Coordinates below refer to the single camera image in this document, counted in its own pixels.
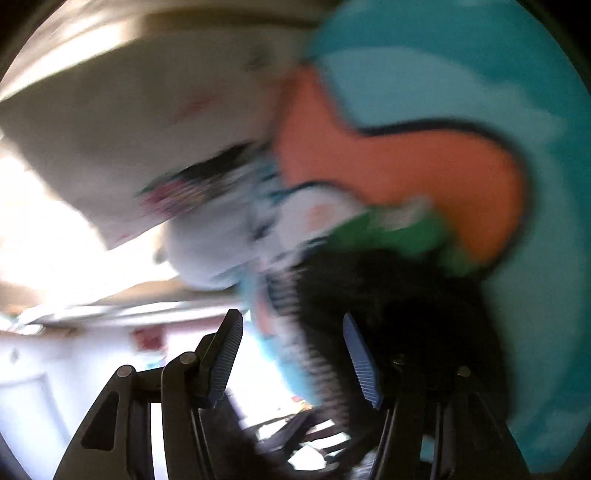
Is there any orange green printed cloth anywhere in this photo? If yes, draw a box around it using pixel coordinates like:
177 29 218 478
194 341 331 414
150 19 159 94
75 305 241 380
271 69 532 280

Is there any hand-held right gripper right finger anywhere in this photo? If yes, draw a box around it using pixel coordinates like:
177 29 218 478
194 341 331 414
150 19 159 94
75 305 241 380
342 313 532 480

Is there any beige patterned curtain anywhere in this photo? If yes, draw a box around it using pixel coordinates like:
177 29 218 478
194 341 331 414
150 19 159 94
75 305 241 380
0 11 319 252

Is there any white printed garment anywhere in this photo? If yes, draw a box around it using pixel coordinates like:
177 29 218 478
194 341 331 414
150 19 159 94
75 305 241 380
139 143 370 292

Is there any turquoise star fleece blanket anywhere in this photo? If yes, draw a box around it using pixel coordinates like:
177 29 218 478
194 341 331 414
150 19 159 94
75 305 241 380
302 0 586 474

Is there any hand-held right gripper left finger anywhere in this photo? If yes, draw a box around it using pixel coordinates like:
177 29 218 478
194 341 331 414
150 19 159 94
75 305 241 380
53 308 259 480

